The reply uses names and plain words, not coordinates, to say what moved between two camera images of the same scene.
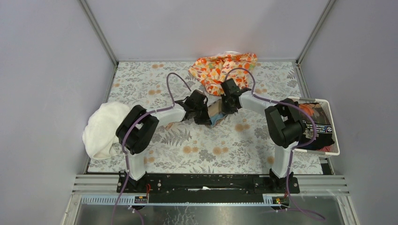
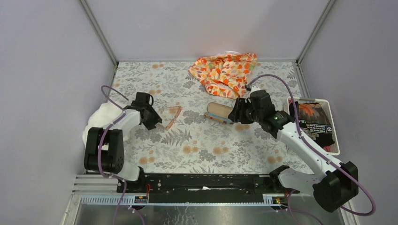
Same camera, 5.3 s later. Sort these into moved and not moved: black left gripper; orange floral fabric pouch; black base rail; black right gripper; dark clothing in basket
Moved: black right gripper; black left gripper
Not moved: orange floral fabric pouch; black base rail; dark clothing in basket
